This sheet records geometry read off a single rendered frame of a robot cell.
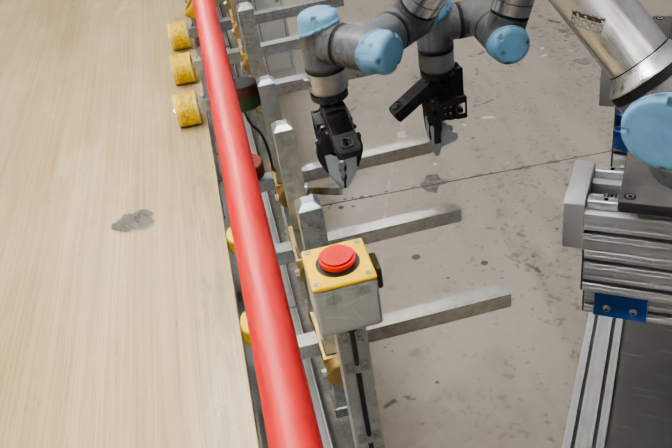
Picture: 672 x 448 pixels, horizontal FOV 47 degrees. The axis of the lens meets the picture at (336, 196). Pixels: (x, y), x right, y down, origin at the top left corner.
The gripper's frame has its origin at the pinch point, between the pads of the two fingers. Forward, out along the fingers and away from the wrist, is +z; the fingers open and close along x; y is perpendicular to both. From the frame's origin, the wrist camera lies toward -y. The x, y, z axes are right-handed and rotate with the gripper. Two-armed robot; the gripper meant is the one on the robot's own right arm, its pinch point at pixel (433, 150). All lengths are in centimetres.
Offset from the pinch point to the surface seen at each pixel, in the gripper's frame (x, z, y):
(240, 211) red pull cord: -130, -82, -41
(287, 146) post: -31, -27, -34
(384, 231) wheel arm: -26.5, -1.2, -18.6
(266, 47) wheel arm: 48, -13, -30
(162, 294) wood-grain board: -37, -7, -61
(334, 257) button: -80, -41, -35
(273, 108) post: -5.7, -21.9, -33.9
